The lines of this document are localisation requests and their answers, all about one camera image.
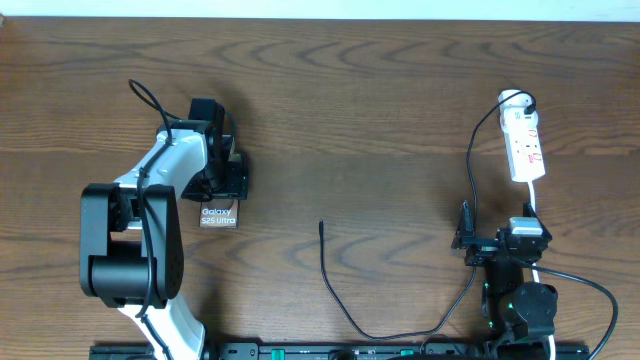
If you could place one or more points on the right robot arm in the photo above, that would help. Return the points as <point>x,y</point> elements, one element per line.
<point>521,313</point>

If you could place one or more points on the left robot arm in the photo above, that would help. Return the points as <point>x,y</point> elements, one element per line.
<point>131,248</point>

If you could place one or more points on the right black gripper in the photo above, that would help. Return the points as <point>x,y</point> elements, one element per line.
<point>482,249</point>

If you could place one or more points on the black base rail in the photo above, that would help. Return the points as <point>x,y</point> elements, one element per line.
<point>431,350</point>

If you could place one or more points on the Galaxy smartphone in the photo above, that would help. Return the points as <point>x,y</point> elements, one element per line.
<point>219,213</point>

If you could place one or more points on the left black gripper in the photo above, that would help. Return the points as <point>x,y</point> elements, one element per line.
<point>236,187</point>

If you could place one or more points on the white power strip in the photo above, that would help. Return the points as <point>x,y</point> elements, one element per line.
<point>519,121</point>

